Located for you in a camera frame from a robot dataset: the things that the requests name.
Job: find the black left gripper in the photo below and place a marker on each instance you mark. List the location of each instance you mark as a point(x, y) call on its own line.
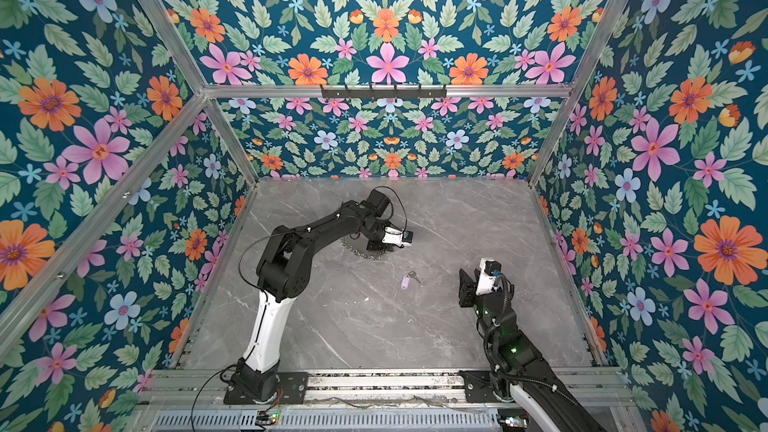
point(377, 246)

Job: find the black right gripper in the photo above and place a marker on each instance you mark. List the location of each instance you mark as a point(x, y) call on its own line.
point(467, 290)

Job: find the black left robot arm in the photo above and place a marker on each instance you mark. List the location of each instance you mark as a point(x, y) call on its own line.
point(283, 273)

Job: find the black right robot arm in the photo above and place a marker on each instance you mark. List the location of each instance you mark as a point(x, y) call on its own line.
point(517, 371)

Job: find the purple tag key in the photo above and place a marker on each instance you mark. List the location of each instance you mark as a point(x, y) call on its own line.
point(408, 279)

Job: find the aluminium back top beam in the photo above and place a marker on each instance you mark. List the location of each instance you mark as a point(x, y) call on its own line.
point(284, 92)

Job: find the aluminium beam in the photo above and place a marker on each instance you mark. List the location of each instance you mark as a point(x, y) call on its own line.
point(284, 92)
point(24, 309)

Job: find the aluminium left top beam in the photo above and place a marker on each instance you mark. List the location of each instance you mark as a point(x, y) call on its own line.
point(24, 309)

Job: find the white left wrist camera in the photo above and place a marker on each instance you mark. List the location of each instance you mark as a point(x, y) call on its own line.
point(397, 237)

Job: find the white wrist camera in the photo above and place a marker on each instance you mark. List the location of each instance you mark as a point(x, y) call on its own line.
point(488, 280)
point(397, 237)

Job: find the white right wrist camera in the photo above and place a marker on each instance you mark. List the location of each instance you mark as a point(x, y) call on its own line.
point(488, 280)

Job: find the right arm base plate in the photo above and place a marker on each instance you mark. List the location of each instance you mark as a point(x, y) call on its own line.
point(482, 386)

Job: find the black hook rail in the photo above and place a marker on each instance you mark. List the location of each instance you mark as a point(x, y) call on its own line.
point(371, 92)

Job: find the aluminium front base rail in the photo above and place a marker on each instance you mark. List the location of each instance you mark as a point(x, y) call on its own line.
point(601, 387)

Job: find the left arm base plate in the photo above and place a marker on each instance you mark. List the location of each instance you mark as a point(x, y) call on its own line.
point(252, 388)

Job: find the aluminium back right post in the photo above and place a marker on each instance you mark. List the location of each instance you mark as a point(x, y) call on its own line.
point(612, 13)

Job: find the aluminium post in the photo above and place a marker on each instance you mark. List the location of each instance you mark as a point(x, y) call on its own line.
point(612, 13)
point(180, 53)

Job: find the white perforated cable duct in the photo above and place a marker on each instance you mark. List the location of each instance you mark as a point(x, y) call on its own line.
point(328, 420)

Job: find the aluminium back left post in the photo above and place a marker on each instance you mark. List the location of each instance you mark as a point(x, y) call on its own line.
point(180, 53)

